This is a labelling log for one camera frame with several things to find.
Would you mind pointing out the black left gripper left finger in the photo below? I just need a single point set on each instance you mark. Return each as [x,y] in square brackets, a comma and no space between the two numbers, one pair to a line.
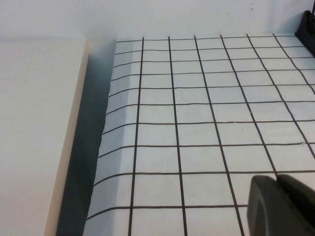
[265,209]

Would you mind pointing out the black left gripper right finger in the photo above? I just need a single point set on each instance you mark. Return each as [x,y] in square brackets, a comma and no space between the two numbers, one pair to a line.
[302,196]

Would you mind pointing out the white black-grid tablecloth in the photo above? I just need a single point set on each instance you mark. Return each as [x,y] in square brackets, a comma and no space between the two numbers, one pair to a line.
[197,110]

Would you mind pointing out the black drip tray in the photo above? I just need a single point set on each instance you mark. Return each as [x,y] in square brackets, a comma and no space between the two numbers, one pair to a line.
[304,30]

